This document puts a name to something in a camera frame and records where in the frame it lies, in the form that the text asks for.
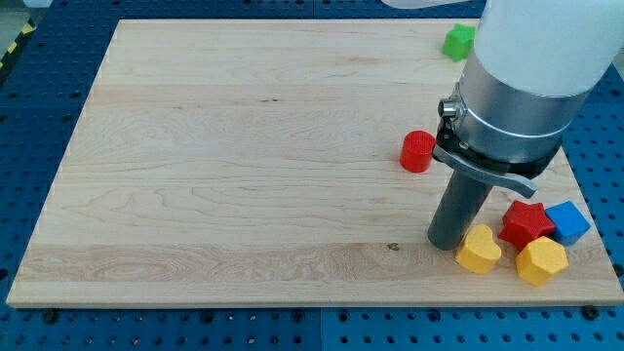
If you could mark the silver clamp flange with lever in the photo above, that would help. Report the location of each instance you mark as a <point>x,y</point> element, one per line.
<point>494,135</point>

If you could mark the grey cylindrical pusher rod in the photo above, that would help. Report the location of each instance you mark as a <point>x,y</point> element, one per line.
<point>458,207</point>

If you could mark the red cylinder block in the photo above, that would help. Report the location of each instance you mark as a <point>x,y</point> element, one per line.
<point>417,151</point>

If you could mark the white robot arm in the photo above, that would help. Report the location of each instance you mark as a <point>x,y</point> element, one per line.
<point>531,67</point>

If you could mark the yellow heart block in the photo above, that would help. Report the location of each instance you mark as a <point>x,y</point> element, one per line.
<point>478,252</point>

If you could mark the red star block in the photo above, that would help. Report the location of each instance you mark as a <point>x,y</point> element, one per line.
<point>524,223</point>

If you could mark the yellow hexagon block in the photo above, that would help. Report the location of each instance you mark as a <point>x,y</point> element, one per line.
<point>540,261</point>

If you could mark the blue cube block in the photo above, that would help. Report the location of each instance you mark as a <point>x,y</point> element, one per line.
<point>570,223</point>

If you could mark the green star block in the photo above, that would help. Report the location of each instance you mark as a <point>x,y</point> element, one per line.
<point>459,41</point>

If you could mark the wooden board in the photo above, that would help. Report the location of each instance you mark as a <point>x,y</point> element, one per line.
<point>255,163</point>

